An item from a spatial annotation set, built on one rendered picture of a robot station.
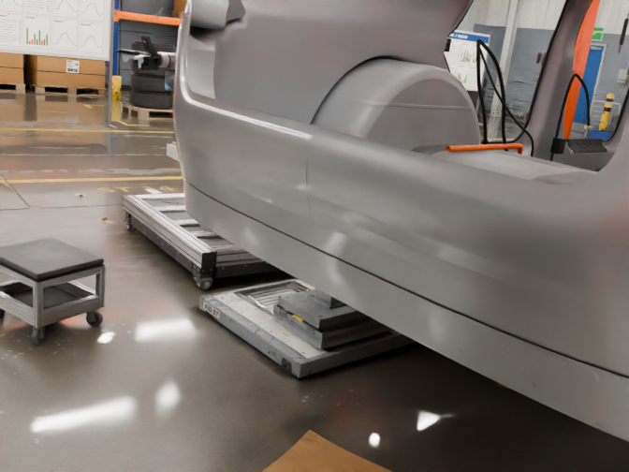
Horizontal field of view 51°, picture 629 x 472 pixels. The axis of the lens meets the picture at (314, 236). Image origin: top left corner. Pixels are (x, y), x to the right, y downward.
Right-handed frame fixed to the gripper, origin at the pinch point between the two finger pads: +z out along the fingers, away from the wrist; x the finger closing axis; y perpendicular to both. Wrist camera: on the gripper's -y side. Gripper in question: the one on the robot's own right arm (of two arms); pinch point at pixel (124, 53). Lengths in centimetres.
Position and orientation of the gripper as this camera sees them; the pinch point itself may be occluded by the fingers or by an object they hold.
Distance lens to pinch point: 345.9
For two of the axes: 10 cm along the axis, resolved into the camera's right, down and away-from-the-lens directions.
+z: -6.5, 1.6, -7.5
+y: -2.0, 9.1, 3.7
